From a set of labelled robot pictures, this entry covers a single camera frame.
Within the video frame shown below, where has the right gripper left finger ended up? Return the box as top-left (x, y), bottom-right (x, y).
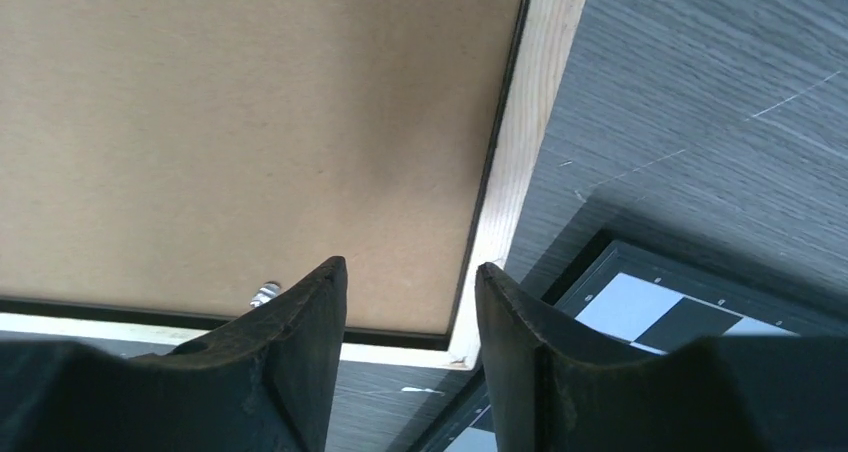
top-left (1, 256), bottom-right (347, 451)

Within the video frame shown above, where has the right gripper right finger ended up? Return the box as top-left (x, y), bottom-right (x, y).
top-left (475, 263), bottom-right (847, 451)

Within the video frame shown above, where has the black white checkerboard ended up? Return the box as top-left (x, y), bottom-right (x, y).
top-left (407, 228), bottom-right (848, 452)

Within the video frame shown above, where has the black picture frame with photo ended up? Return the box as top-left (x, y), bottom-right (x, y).
top-left (1, 0), bottom-right (586, 370)

